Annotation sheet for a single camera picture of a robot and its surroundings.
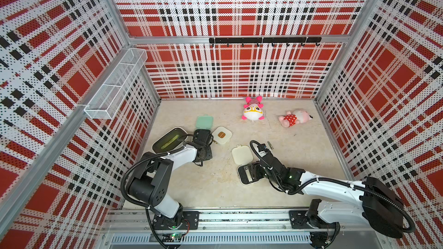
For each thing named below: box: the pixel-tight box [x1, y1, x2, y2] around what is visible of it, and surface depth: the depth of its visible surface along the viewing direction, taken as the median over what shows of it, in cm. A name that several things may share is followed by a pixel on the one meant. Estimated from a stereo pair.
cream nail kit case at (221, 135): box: [211, 126, 233, 145], surface depth 101 cm
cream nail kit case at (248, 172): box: [231, 144, 265, 186], surface depth 88 cm
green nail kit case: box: [194, 114, 214, 131], surface depth 113 cm
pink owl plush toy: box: [241, 95, 265, 121], surface depth 109 cm
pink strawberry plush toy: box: [278, 108, 314, 128], surface depth 106 cm
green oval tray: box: [151, 126, 189, 153], surface depth 95 cm
